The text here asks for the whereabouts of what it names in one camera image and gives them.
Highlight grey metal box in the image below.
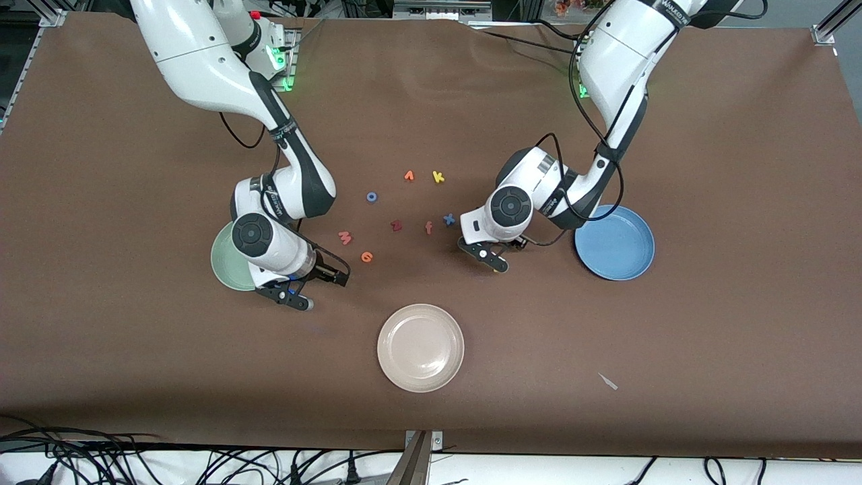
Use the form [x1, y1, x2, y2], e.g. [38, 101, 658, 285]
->
[393, 0, 493, 21]

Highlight beige plate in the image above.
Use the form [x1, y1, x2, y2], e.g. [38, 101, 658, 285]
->
[376, 303, 465, 393]

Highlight black base cable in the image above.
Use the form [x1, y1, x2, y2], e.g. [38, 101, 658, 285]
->
[535, 19, 593, 44]
[479, 28, 587, 55]

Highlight green plate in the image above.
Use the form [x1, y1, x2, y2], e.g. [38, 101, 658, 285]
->
[210, 220, 258, 292]

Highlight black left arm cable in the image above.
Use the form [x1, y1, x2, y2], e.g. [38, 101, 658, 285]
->
[519, 27, 681, 247]

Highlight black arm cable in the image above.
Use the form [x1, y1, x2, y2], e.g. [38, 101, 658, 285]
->
[219, 110, 284, 177]
[519, 27, 681, 247]

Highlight dark grey metal bar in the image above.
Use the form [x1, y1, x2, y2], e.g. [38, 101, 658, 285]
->
[385, 431, 432, 485]

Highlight aluminium frame profile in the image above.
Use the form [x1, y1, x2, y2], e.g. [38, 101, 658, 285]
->
[0, 8, 68, 132]
[811, 0, 851, 46]

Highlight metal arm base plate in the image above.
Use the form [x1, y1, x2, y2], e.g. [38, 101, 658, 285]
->
[269, 28, 298, 92]
[578, 37, 597, 100]

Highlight small metal table bracket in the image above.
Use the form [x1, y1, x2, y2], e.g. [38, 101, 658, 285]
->
[404, 430, 444, 452]

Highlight blue plate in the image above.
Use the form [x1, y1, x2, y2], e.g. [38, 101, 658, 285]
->
[574, 205, 655, 282]

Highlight tangled black floor cables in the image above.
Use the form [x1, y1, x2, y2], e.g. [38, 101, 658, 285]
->
[0, 414, 405, 485]

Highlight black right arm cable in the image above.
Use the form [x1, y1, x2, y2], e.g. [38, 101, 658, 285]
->
[219, 110, 284, 177]

